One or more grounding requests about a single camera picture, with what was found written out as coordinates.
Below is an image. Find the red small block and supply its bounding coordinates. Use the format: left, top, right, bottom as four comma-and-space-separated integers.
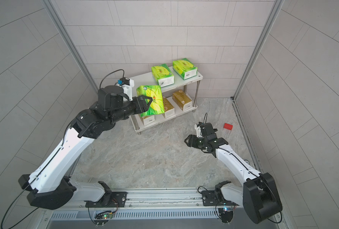
223, 123, 233, 131

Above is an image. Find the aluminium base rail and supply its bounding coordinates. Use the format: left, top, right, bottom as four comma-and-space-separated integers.
43, 187, 282, 221

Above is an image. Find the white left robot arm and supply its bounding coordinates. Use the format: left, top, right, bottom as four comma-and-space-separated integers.
18, 85, 153, 210

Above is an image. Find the green tissue pack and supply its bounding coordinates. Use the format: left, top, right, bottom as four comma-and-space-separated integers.
136, 85, 165, 117
172, 58, 198, 80
151, 64, 175, 88

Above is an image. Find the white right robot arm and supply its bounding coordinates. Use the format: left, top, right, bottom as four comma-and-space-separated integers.
184, 122, 283, 224

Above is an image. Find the gold tissue pack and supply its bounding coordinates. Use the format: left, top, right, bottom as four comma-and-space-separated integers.
163, 97, 175, 118
172, 90, 192, 111
141, 115, 155, 126

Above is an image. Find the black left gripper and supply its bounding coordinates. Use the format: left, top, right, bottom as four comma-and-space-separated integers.
107, 94, 153, 125

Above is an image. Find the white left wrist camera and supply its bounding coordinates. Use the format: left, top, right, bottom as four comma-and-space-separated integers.
116, 77, 135, 101

